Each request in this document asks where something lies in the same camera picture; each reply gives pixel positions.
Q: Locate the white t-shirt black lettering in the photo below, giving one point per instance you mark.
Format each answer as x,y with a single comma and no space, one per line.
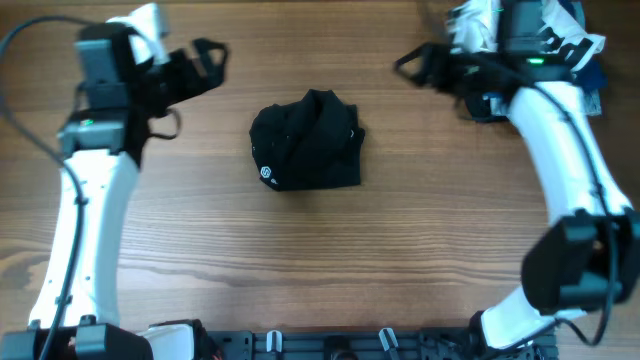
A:
472,28

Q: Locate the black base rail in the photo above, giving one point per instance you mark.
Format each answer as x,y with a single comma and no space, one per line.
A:
425,344

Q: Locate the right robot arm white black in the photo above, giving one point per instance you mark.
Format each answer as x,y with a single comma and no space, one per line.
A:
587,261

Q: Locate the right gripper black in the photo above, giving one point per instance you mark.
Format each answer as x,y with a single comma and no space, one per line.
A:
429,53

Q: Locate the grey denim folded garment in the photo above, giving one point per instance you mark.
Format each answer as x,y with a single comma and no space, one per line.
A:
592,103

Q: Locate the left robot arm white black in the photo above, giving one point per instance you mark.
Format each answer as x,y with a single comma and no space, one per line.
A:
76,313

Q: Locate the navy blue folded garment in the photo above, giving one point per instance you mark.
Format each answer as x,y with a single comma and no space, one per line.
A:
591,77

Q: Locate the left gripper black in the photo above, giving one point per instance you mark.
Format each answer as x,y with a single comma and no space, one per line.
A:
184,63

